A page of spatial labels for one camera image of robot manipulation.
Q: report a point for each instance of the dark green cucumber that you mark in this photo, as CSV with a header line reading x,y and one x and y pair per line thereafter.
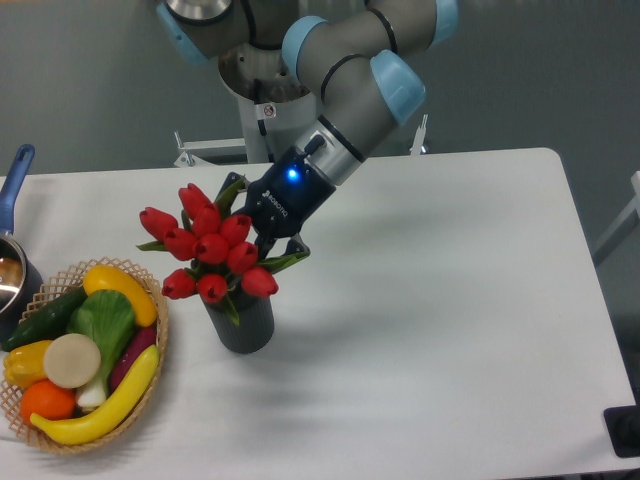
x,y
46,323

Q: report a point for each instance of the purple sweet potato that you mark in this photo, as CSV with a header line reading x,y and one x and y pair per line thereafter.
x,y
142,339

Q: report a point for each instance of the dark grey ribbed vase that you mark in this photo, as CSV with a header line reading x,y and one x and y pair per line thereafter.
x,y
244,323

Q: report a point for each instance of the orange fruit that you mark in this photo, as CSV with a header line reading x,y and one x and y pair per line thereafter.
x,y
47,400

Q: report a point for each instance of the white frame at right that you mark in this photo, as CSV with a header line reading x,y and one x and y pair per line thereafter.
x,y
619,228

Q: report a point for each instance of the yellow banana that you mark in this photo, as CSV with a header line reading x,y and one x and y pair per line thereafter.
x,y
111,413

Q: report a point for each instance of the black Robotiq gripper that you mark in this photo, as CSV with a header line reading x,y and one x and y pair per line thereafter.
x,y
279,203

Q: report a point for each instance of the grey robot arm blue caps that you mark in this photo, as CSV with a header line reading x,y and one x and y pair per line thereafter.
x,y
201,30

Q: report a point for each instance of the blue handled saucepan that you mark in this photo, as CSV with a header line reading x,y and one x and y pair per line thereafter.
x,y
20,280

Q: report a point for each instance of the yellow bell pepper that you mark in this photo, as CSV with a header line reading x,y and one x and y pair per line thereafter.
x,y
24,366

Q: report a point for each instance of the black device at table edge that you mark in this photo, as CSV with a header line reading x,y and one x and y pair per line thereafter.
x,y
623,428

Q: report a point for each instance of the green bok choy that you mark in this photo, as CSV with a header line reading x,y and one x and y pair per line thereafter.
x,y
107,318

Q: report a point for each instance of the woven wicker basket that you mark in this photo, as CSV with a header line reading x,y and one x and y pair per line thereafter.
x,y
63,282

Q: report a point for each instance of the yellow squash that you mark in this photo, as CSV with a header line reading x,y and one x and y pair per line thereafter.
x,y
106,277

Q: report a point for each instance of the beige round disc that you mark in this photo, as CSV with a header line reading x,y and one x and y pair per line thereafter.
x,y
71,360

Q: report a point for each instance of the red tulip bouquet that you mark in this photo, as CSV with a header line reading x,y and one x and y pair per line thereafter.
x,y
220,254

